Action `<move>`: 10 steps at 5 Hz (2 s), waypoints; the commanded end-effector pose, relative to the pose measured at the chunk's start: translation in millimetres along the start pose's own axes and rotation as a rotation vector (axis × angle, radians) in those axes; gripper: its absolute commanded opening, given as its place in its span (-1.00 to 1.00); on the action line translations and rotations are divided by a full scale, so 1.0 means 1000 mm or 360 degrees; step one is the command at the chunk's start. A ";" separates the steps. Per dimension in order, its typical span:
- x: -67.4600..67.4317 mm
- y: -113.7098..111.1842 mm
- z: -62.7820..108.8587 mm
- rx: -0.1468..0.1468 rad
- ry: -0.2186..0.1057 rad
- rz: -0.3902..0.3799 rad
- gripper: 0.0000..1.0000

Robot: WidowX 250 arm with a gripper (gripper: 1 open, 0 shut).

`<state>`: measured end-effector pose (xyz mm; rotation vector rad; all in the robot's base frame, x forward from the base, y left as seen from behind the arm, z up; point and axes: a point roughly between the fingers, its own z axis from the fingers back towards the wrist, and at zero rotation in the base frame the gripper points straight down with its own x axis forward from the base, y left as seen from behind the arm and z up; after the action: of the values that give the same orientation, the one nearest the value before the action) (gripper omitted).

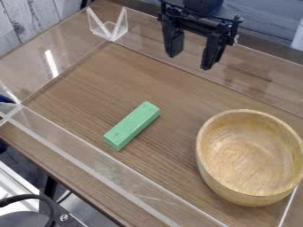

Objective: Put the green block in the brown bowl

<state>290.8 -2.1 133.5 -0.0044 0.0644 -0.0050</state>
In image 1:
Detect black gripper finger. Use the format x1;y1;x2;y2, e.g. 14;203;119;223
202;33;228;70
162;16;185;58

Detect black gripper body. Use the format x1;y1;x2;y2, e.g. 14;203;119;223
158;0;245;45

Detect green rectangular block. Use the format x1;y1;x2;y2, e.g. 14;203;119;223
103;101;162;151

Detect brown wooden bowl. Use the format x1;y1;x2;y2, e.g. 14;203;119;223
195;109;303;207

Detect clear acrylic tray walls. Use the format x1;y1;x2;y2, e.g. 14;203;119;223
0;2;303;227

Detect black metal table bracket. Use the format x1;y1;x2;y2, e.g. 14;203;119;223
41;176;89;227

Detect black cable lower left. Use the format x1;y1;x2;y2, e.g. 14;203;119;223
0;193;58;227

